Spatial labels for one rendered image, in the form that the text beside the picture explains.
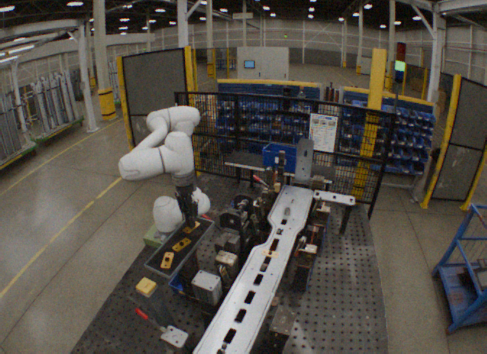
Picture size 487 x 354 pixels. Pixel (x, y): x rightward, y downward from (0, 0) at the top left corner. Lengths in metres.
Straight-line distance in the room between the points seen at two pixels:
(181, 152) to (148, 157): 0.12
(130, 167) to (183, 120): 0.64
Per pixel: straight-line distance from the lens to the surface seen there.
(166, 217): 1.60
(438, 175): 3.81
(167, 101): 3.49
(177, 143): 0.89
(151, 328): 1.40
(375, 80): 1.87
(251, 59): 7.91
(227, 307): 1.05
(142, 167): 0.89
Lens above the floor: 1.91
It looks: 28 degrees down
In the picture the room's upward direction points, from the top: 1 degrees counter-clockwise
